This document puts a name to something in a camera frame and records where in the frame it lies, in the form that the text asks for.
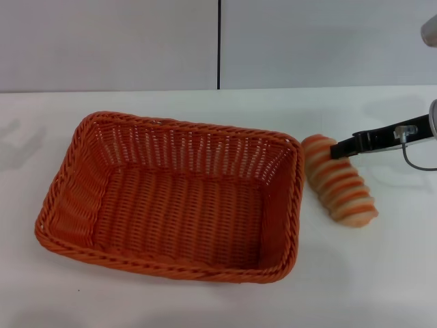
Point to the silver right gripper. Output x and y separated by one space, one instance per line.
434 118

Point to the orange cream striped bread roll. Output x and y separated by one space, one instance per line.
341 191

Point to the orange woven plastic basket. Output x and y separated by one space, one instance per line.
177 212

